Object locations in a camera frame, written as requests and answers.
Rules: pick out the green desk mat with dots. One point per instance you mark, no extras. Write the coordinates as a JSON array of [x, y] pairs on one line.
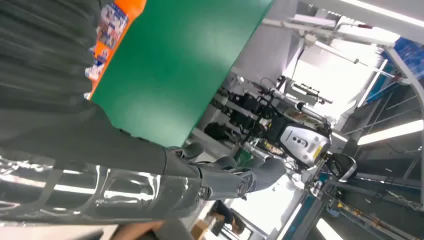
[[172, 66]]

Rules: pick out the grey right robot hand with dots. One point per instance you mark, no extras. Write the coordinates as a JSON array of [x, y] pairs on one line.
[[99, 152]]

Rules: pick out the black silver humanoid robot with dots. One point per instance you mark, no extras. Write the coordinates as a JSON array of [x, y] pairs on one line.
[[301, 142]]

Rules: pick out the white metal frame stand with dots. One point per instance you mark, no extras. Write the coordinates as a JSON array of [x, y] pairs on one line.
[[348, 31]]

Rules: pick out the seated person in background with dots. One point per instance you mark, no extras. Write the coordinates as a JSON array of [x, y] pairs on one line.
[[225, 213]]

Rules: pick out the brown cardboard box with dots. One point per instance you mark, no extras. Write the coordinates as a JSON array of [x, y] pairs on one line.
[[199, 229]]

